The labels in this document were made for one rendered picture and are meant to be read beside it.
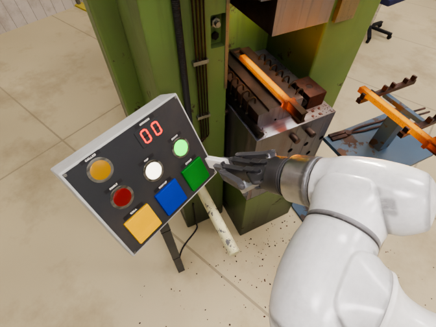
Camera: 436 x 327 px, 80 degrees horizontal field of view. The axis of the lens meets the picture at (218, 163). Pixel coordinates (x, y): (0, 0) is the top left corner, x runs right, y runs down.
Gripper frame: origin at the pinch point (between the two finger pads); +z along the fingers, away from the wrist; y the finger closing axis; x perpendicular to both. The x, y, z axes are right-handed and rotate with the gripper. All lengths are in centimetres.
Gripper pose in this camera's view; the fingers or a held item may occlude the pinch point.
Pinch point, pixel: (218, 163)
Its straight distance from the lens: 63.5
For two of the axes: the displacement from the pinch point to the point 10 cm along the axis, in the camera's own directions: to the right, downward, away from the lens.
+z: -6.7, -1.3, 7.3
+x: -3.9, -7.8, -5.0
